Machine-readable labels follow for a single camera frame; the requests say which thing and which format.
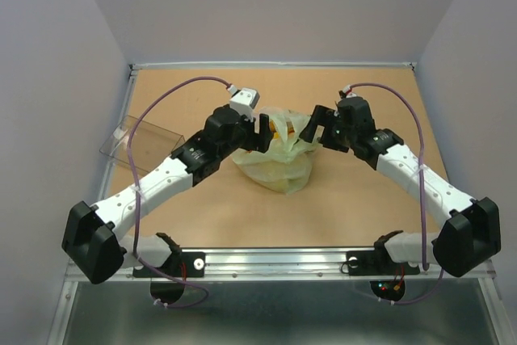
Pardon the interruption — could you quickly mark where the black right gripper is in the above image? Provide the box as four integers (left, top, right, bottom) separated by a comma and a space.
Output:
300, 104, 356, 152

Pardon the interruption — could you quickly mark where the light green plastic bag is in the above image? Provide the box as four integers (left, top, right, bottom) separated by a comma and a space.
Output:
232, 107, 319, 194

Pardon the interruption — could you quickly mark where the orange fruit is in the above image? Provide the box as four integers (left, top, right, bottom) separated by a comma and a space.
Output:
269, 116, 286, 140

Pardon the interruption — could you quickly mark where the yellow banana bunch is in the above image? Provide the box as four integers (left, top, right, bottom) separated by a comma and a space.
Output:
286, 121, 296, 137

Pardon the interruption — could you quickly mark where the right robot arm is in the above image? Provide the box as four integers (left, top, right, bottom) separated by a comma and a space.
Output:
300, 96, 502, 277

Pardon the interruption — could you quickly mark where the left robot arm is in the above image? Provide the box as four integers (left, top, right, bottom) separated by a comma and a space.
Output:
61, 105, 273, 284

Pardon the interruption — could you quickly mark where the clear plastic container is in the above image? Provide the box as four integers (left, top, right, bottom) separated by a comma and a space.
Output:
99, 116, 185, 175

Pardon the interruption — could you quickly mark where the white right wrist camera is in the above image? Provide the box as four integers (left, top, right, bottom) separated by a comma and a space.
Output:
338, 84, 357, 99

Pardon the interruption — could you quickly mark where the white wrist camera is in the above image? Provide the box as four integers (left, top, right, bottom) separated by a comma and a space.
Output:
338, 84, 357, 99
227, 84, 260, 116

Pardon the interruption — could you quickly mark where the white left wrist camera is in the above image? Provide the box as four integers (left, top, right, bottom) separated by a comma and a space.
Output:
227, 84, 260, 116

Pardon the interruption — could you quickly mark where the aluminium front rail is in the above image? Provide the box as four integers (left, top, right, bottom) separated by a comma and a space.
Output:
64, 246, 496, 281

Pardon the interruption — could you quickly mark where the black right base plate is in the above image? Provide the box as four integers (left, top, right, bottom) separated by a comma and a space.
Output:
340, 250, 420, 276

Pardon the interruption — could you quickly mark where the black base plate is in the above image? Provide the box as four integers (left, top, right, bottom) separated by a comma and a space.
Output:
340, 250, 420, 276
144, 250, 206, 278

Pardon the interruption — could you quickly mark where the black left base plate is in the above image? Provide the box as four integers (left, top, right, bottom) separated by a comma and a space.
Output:
144, 250, 206, 278

